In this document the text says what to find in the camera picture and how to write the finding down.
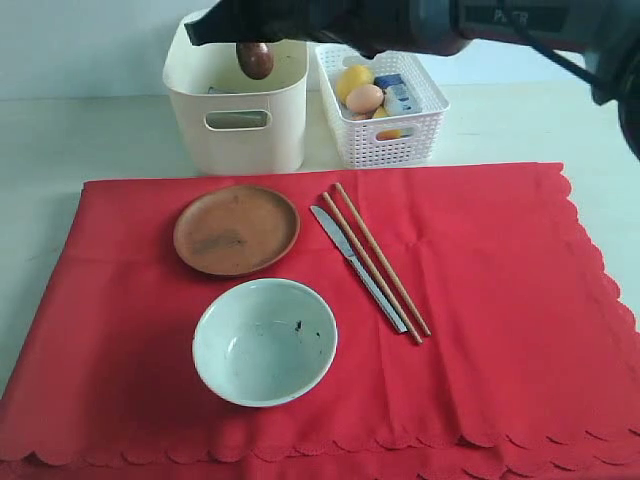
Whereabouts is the red scalloped table cloth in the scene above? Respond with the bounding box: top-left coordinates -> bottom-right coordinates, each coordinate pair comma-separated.
1,163 -> 639,479

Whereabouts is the wooden chopstick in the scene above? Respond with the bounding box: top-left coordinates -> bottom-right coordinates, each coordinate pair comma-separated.
322,192 -> 422,344
334,182 -> 431,336

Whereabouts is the blue white milk carton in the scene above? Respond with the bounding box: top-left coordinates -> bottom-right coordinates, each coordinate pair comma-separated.
374,74 -> 422,116

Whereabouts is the stainless steel cup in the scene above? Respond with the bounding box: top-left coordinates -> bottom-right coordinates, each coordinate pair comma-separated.
205,109 -> 271,130

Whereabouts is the left wooden chopstick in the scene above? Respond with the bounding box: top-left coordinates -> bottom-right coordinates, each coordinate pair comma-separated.
322,192 -> 422,344

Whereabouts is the brown wooden plate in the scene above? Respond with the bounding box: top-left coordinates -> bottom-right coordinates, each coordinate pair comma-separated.
173,185 -> 300,277

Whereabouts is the dark wooden spoon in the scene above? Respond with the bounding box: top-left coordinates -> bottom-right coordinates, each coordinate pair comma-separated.
236,42 -> 274,80

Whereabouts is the white ceramic bowl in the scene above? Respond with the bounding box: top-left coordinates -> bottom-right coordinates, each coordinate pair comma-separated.
192,278 -> 338,408

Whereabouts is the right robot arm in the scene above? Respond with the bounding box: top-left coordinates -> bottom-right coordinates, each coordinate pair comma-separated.
185,0 -> 639,153

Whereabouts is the right wooden chopstick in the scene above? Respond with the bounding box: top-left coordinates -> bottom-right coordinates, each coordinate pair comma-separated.
334,182 -> 431,336

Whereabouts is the yellow lemon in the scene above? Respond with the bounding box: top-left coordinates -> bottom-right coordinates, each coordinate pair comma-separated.
335,65 -> 375,105

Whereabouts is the white perforated plastic basket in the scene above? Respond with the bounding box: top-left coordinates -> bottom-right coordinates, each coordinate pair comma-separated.
315,44 -> 449,169

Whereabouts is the cream plastic storage bin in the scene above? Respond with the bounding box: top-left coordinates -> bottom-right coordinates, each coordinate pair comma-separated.
163,26 -> 309,175

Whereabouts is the brown egg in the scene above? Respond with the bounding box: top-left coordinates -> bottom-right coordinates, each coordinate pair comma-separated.
345,84 -> 384,114

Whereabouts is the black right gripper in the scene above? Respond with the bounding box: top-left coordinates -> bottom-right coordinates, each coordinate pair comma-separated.
183,0 -> 416,59

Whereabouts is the orange fried chicken nugget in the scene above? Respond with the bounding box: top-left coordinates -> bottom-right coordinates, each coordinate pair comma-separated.
351,113 -> 371,121

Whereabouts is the silver table knife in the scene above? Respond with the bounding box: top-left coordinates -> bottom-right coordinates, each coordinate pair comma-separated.
310,205 -> 407,333

